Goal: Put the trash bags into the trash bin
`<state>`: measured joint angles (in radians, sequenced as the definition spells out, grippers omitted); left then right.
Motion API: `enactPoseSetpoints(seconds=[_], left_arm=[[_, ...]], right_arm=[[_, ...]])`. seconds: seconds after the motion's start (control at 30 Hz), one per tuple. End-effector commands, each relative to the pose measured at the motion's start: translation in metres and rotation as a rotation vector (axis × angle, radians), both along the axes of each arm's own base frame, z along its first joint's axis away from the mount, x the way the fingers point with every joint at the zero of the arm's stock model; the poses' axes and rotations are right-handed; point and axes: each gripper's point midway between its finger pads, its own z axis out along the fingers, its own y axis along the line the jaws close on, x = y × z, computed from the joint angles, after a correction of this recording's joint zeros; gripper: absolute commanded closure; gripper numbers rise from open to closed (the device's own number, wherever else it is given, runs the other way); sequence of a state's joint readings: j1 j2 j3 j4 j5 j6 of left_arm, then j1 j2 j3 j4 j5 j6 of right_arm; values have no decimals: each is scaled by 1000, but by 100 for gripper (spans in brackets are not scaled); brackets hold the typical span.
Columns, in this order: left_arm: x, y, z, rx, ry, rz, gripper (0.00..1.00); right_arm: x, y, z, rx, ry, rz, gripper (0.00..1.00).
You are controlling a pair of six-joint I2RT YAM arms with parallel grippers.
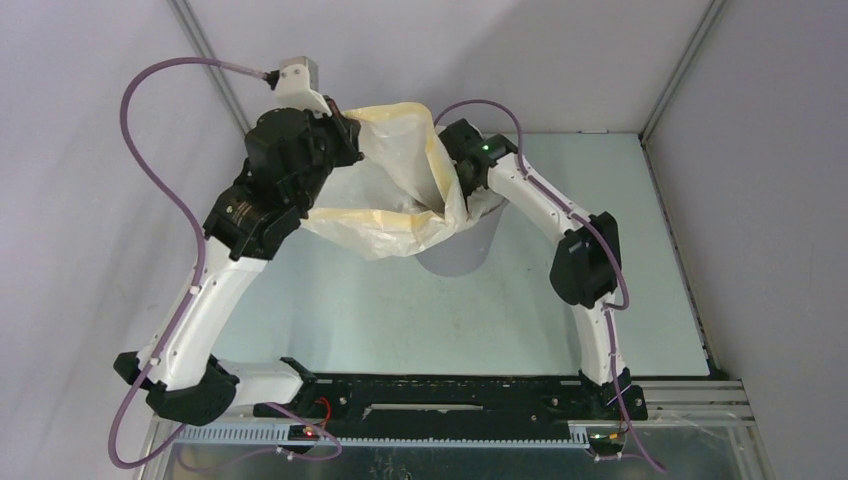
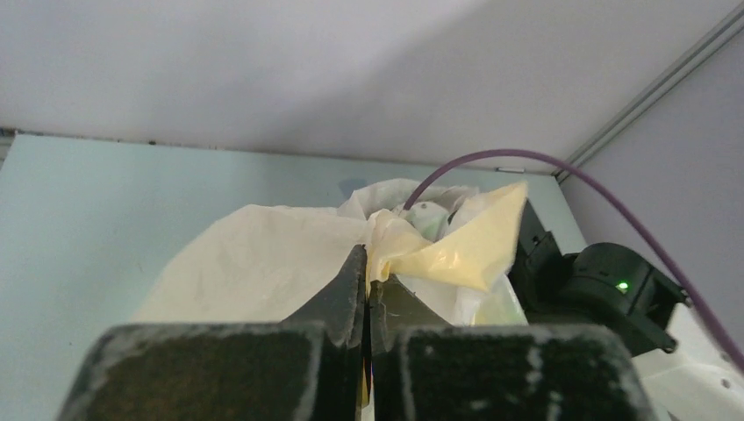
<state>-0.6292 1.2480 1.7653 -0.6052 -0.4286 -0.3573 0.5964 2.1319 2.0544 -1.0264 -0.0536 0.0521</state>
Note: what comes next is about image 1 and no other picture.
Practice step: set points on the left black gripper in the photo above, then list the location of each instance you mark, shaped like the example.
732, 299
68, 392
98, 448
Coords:
345, 130

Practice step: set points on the translucent cream trash bag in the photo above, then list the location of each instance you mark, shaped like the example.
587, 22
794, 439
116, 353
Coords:
404, 196

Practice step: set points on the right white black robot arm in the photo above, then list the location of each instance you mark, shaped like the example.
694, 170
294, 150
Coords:
586, 272

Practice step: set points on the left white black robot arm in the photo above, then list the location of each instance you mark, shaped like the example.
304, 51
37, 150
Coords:
290, 155

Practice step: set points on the grey plastic trash bin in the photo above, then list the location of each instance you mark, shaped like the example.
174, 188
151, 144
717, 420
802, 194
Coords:
466, 250

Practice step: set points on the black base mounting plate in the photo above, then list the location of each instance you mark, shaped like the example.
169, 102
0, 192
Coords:
450, 406

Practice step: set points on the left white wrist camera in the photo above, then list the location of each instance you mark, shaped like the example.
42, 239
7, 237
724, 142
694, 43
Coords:
295, 86

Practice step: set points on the left aluminium frame post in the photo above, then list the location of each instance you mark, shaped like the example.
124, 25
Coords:
188, 21

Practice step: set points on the aluminium frame post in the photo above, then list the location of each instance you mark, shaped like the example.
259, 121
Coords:
188, 21
692, 48

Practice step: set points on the grey slotted cable duct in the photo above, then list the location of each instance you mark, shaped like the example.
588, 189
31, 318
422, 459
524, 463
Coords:
270, 434

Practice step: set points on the right aluminium frame post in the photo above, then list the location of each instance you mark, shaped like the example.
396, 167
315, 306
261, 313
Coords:
692, 48

